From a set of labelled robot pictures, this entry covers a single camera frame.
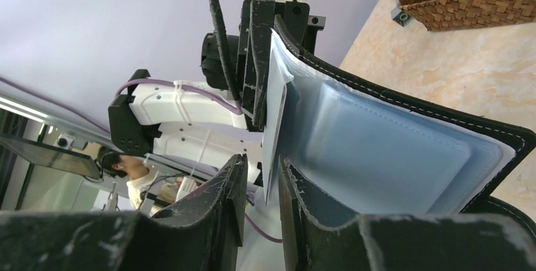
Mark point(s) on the black monitor in background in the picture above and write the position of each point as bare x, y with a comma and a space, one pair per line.
52, 157

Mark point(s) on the person in background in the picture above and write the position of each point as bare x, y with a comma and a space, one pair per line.
140, 177

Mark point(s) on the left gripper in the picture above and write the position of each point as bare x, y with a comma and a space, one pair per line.
254, 39

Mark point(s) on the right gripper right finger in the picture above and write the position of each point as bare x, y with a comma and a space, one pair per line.
321, 233

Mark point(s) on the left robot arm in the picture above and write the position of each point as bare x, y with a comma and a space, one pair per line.
224, 115

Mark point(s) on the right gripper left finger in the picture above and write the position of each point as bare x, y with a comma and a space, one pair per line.
201, 231

